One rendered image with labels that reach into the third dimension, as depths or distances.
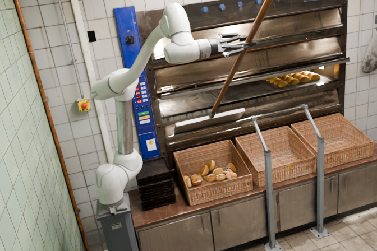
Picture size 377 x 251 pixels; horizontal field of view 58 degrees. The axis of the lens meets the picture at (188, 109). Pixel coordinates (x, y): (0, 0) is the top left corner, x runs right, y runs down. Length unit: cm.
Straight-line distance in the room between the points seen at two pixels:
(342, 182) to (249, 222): 92
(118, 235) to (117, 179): 37
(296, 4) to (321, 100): 98
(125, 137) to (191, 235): 113
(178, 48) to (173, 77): 137
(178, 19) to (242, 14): 150
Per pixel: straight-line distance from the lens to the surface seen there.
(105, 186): 214
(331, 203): 344
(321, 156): 304
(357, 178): 349
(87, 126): 294
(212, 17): 295
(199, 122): 257
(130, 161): 223
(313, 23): 339
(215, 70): 300
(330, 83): 363
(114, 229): 229
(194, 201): 284
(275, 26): 319
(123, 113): 209
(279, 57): 325
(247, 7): 307
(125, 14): 275
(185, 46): 156
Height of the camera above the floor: 224
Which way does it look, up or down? 20 degrees down
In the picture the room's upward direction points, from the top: 8 degrees counter-clockwise
